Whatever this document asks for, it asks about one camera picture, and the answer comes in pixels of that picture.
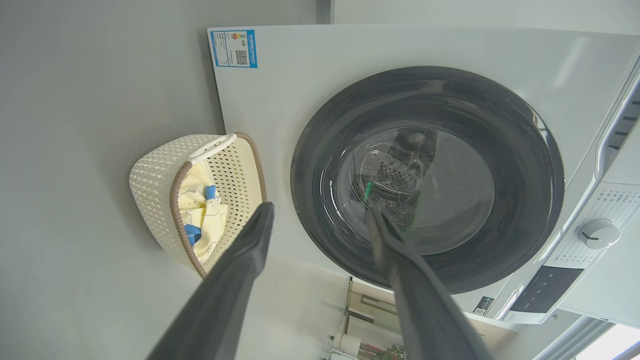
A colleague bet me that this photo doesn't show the yellow bear print pants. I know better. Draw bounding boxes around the yellow bear print pants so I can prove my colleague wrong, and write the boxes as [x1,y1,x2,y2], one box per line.
[178,162,212,211]

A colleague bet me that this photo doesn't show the yellow garment with blue trim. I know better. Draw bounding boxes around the yellow garment with blue trim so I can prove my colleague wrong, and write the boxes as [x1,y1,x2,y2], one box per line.
[178,185,230,263]

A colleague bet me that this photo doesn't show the small black white sticker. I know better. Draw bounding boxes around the small black white sticker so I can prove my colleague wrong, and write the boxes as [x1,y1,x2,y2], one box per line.
[472,296,496,316]

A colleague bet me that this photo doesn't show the green potted plant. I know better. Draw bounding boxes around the green potted plant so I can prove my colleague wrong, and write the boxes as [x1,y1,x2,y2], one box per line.
[372,344,407,360]

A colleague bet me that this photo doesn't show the washing machine door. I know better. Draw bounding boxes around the washing machine door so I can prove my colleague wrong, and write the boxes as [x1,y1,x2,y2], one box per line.
[290,66,566,295]

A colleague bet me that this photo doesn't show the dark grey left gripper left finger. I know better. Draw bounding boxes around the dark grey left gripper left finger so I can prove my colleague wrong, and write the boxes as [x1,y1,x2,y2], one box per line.
[146,201,275,360]

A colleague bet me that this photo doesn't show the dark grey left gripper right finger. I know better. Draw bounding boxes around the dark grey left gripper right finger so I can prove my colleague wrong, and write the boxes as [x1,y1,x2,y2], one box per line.
[366,204,493,360]

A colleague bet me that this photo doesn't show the stainless steel washing machine drum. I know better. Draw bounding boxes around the stainless steel washing machine drum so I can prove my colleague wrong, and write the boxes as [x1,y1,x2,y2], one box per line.
[350,127,441,231]

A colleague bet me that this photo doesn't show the white control knob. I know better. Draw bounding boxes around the white control knob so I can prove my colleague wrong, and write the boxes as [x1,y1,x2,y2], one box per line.
[577,218,622,250]

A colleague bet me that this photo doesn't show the black display panel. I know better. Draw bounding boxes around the black display panel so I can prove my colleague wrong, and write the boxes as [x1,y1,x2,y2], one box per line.
[510,266,584,314]

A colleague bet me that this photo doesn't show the white washing machine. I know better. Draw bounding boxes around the white washing machine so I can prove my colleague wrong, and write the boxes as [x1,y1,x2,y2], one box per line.
[207,25,640,328]

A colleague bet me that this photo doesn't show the cream perforated laundry basket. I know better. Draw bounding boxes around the cream perforated laundry basket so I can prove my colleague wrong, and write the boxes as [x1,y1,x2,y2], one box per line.
[129,132,267,279]

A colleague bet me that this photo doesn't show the white detergent drawer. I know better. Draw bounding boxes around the white detergent drawer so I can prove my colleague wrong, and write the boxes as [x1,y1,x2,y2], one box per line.
[595,75,640,181]

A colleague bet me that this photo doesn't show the blue energy label sticker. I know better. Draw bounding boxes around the blue energy label sticker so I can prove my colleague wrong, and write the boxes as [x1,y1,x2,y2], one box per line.
[210,29,258,69]

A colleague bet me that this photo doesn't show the wooden cabinet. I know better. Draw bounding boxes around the wooden cabinet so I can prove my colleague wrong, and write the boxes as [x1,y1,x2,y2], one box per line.
[344,277,401,346]

